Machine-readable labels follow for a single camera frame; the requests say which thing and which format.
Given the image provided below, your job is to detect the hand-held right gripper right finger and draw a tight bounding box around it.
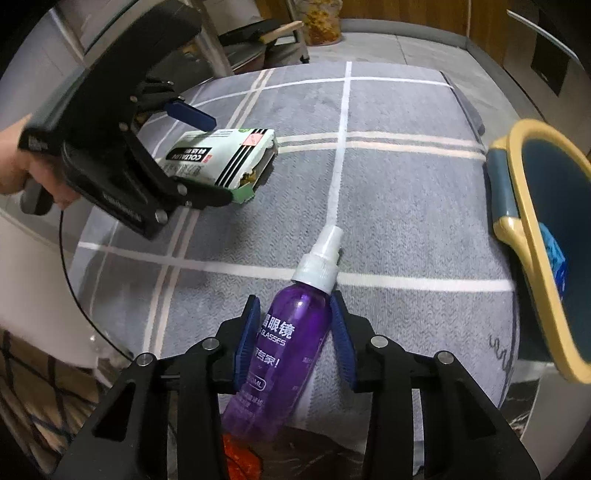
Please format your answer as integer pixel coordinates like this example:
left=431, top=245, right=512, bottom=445
left=329, top=291, right=541, bottom=480

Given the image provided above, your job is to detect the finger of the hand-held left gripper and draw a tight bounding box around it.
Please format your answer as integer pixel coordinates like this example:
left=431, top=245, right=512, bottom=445
left=136, top=80, right=216, bottom=131
left=120, top=122, right=234, bottom=219

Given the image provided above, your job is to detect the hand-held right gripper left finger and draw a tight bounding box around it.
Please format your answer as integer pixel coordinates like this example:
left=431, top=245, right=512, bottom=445
left=52, top=295, right=264, bottom=480

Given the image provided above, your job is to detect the purple spray bottle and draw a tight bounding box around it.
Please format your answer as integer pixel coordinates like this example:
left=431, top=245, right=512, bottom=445
left=222, top=225, right=345, bottom=439

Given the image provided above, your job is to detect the white green cardboard box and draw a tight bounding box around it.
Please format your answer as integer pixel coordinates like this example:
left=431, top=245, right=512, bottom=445
left=161, top=127, right=278, bottom=204

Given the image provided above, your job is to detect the blue bin with yellow rim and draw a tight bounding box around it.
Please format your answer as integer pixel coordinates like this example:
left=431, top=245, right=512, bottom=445
left=485, top=119, right=591, bottom=384

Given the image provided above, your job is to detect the person's left hand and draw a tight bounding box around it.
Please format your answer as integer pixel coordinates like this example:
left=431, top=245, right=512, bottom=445
left=0, top=117, right=81, bottom=208

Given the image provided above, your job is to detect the metal shelf rack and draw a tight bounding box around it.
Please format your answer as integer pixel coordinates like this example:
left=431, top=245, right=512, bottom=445
left=46, top=0, right=310, bottom=77

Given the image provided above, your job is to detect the orange plastic bag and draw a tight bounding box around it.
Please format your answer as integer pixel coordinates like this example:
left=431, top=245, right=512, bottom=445
left=223, top=431, right=265, bottom=480

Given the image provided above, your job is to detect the grey checked mat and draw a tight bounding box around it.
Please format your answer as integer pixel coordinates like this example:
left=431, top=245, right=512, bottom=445
left=62, top=62, right=520, bottom=444

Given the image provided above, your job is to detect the small patterned waste bin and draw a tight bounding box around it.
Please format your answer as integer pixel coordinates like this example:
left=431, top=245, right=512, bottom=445
left=302, top=0, right=343, bottom=47

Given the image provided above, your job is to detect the white curved furniture panel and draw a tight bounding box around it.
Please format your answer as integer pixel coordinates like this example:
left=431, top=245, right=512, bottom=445
left=0, top=203, right=118, bottom=363

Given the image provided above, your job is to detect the plaid cloth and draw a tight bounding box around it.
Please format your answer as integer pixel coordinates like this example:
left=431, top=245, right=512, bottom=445
left=0, top=330, right=102, bottom=467

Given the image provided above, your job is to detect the stainless steel oven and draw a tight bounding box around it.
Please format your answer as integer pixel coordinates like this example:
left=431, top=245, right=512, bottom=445
left=501, top=9, right=591, bottom=139

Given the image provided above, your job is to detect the wooden handle tool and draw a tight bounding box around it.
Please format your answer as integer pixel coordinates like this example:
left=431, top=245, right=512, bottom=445
left=219, top=21, right=304, bottom=48

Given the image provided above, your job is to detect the black cable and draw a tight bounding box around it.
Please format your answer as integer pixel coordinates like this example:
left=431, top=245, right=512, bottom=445
left=58, top=205, right=136, bottom=361

